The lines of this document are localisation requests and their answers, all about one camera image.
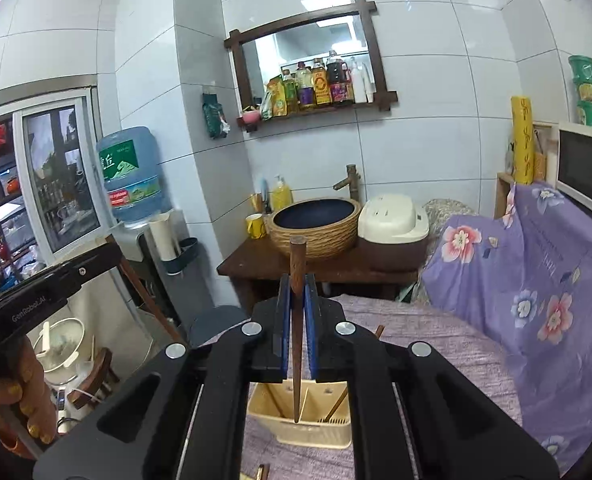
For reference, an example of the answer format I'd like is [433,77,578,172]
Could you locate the wooden faucet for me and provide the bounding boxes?
[333,164,363,202]

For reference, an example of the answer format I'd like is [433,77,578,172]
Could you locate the dark wooden cabinet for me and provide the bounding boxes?
[217,235,421,306]

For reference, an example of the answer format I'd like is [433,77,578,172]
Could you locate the light wooden box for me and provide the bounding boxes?
[494,172,517,219]

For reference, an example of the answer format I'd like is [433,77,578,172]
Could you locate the paper cup dispenser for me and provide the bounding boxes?
[148,212,200,276]

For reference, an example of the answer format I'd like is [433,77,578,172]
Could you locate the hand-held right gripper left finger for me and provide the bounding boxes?
[33,274,293,480]

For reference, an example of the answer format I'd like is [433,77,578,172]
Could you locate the green packet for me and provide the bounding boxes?
[202,92,229,140]

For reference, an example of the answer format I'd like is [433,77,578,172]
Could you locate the dark soy sauce bottle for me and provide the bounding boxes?
[326,50,355,106]

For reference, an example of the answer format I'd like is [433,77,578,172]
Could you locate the grey water dispenser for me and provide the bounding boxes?
[110,207,201,328]

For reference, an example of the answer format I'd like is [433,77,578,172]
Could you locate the round table with grey cloth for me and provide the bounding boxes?
[201,294,524,480]

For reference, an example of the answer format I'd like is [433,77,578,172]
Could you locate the grey round stool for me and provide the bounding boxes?
[188,305,249,347]

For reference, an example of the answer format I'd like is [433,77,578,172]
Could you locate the orange label oil bottle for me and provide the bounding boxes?
[311,58,333,107]

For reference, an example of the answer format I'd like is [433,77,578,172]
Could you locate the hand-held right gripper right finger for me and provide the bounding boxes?
[303,274,561,480]

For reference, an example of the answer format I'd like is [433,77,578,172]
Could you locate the purple floral cloth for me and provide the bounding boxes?
[421,180,592,476]

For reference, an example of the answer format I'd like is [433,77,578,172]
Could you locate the yellow soap bottle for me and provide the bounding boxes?
[271,175,293,213]

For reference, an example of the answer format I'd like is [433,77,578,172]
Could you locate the small wooden stool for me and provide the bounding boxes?
[66,347,114,409]

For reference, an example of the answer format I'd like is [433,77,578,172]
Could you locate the cream plastic utensil holder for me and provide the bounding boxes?
[246,380,353,450]

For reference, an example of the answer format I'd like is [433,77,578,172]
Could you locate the wooden framed mirror shelf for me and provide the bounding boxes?
[224,0,398,133]

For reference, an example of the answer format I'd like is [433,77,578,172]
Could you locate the white bottles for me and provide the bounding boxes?
[350,57,377,105]

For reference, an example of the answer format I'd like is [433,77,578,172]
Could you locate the person's left hand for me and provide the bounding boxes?
[0,332,59,461]

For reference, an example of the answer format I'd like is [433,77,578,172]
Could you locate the yellow roll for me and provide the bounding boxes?
[511,96,535,186]

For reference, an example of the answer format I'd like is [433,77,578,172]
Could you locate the woven basin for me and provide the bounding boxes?
[267,197,364,261]

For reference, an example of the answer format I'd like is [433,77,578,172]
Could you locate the white electric pot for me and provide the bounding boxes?
[33,317,87,376]

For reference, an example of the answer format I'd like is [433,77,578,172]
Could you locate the white microwave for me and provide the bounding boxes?
[556,121,592,216]

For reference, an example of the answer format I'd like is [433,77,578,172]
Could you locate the wooden leaning frame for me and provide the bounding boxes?
[104,235,184,343]

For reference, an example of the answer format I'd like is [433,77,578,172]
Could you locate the yellow green snack bag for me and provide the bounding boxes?
[262,76,287,120]

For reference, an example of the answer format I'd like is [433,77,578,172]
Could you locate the window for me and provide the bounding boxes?
[0,75,104,306]

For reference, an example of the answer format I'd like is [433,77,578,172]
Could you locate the white rice cooker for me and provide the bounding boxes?
[357,195,430,271]

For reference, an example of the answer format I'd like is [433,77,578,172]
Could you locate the purple label oil bottle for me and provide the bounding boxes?
[296,61,317,110]

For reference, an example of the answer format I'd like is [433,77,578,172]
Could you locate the grey patterned cloth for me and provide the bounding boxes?
[421,199,479,241]

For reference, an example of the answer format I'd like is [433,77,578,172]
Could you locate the green bottle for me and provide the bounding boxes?
[282,69,299,113]

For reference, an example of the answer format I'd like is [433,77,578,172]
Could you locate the blue water jug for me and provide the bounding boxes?
[96,126,173,226]

